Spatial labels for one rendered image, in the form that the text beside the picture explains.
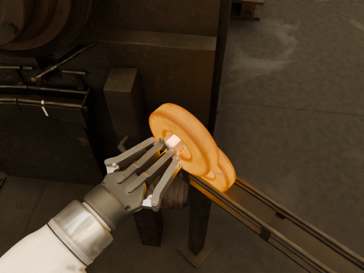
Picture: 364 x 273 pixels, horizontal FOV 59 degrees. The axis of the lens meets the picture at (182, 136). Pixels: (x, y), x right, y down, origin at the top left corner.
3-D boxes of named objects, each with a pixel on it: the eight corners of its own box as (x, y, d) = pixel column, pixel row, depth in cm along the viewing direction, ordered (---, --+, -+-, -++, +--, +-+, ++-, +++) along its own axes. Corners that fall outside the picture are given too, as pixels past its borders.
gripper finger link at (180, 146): (164, 154, 56) (177, 164, 55) (184, 136, 58) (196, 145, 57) (166, 158, 57) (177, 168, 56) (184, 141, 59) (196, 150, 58)
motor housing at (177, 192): (140, 219, 146) (123, 155, 102) (188, 225, 144) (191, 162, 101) (134, 247, 138) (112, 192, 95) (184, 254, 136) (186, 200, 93)
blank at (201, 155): (153, 89, 59) (139, 99, 58) (218, 126, 51) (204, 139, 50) (167, 141, 71) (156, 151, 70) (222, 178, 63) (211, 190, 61)
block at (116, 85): (124, 117, 108) (111, 62, 89) (147, 119, 108) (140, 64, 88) (116, 142, 102) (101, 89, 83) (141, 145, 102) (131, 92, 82)
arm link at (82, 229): (95, 271, 51) (122, 242, 53) (77, 257, 43) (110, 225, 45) (60, 233, 54) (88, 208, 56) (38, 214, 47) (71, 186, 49)
